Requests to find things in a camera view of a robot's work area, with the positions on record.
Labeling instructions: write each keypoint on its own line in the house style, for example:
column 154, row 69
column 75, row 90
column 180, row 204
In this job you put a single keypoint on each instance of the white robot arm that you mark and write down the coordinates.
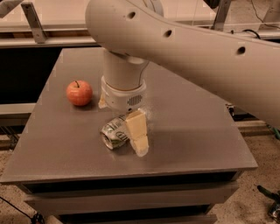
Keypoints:
column 242, row 71

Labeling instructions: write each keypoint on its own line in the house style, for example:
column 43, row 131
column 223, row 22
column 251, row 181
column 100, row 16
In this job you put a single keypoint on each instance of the metal frame rail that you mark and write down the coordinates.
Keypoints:
column 61, row 23

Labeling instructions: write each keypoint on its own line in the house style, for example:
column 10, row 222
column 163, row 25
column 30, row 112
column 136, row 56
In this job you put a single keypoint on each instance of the silver green 7up can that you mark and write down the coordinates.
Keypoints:
column 113, row 133

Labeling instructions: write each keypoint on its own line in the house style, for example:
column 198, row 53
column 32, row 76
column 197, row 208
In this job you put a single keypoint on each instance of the red apple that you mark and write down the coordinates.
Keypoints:
column 79, row 93

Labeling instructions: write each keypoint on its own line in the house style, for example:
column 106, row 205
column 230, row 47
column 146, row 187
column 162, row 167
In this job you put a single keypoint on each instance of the grey table drawer unit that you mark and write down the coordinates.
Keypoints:
column 195, row 157

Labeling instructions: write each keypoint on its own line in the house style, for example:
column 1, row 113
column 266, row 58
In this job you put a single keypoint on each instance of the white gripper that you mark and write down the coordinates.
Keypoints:
column 122, row 99

